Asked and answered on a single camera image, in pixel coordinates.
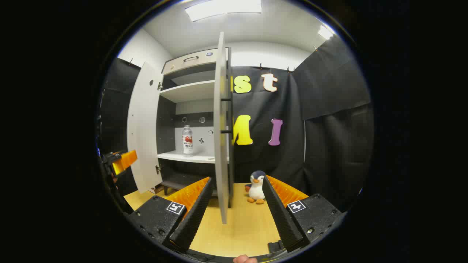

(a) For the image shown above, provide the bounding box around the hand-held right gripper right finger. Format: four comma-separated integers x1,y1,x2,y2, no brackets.
262,175,348,253

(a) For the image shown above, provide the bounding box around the black backdrop cloth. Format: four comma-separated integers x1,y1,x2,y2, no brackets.
98,34,374,212

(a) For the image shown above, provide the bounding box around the small ceiling light panel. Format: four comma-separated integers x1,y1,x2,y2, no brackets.
317,24,335,40

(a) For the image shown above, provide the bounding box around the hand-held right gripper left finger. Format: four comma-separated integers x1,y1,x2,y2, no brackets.
128,177,213,252

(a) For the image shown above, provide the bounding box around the grey cabinet with shelves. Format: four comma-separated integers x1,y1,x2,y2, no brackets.
155,47,234,209

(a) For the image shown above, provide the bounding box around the grey cabinet door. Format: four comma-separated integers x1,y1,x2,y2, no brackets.
214,31,231,224
127,61,164,194

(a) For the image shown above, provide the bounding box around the grey cabinet drawer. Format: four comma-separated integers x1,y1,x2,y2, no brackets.
162,48,229,76

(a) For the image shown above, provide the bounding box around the penguin plush toy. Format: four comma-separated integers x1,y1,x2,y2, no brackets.
244,170,267,205

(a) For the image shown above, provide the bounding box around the clear plastic bottle red label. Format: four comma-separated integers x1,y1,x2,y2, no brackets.
182,125,194,157

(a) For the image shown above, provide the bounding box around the long ceiling light panel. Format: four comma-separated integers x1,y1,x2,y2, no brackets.
185,0,262,22

